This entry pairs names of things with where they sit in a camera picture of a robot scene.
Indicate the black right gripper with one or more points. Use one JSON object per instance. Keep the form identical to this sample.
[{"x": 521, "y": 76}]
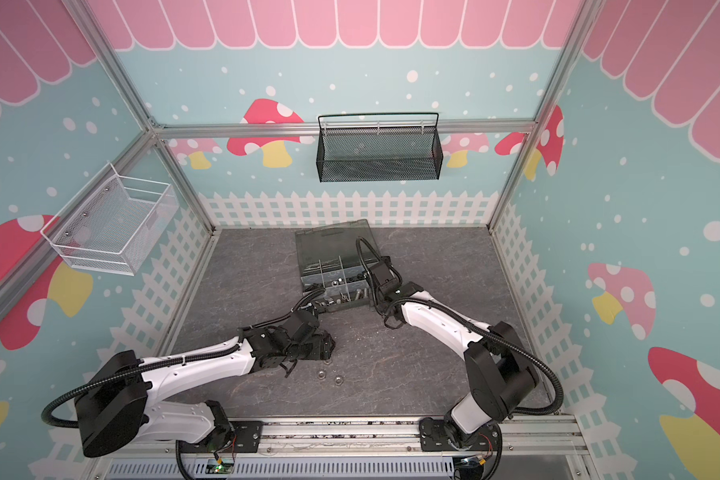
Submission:
[{"x": 367, "y": 287}]

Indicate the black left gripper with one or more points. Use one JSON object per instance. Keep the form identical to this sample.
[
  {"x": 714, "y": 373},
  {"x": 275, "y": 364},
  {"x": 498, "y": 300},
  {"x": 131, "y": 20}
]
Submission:
[{"x": 322, "y": 347}]

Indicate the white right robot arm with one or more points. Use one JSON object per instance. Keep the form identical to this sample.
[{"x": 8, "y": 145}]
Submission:
[{"x": 499, "y": 372}]

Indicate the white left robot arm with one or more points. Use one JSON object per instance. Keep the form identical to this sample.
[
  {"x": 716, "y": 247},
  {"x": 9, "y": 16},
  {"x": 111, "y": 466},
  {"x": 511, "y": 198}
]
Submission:
[{"x": 130, "y": 400}]

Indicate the green transparent compartment organizer box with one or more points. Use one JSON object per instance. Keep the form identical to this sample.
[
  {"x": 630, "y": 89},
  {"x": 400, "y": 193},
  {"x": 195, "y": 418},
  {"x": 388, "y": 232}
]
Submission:
[{"x": 335, "y": 259}]

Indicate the black wire mesh basket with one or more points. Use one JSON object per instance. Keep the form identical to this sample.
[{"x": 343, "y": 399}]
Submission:
[{"x": 390, "y": 146}]

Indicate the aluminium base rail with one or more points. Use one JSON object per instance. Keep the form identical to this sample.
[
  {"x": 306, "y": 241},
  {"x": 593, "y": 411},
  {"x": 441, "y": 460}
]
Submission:
[{"x": 366, "y": 448}]

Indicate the white wire mesh basket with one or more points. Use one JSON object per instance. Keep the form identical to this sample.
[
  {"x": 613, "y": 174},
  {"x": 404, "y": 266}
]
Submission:
[{"x": 114, "y": 227}]

